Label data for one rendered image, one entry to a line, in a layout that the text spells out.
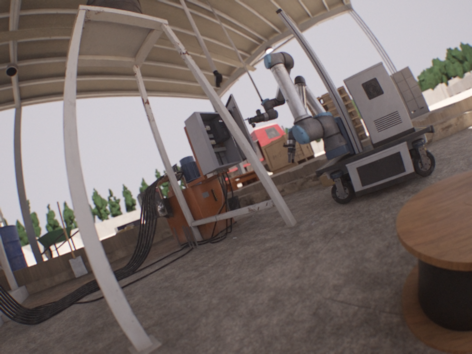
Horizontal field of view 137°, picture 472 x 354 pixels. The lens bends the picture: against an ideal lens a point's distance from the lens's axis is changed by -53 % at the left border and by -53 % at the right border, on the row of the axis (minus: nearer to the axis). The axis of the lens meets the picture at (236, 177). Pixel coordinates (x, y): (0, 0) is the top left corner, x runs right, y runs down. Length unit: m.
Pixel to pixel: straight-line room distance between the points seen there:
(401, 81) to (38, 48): 7.71
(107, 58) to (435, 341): 3.07
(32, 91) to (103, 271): 6.36
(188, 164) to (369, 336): 2.47
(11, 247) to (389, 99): 5.40
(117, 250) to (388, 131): 3.78
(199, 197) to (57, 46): 5.18
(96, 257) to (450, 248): 0.91
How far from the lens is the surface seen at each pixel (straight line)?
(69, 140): 0.96
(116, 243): 3.59
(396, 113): 1.49
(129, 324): 0.80
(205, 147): 1.85
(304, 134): 1.34
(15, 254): 4.55
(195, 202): 2.18
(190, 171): 2.56
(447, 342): 0.51
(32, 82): 6.47
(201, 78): 1.75
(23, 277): 3.74
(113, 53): 2.77
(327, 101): 3.67
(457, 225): 0.42
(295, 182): 3.05
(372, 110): 1.47
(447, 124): 2.96
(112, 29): 2.52
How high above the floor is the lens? 0.44
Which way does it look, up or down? 2 degrees up
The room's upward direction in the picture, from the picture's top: 22 degrees counter-clockwise
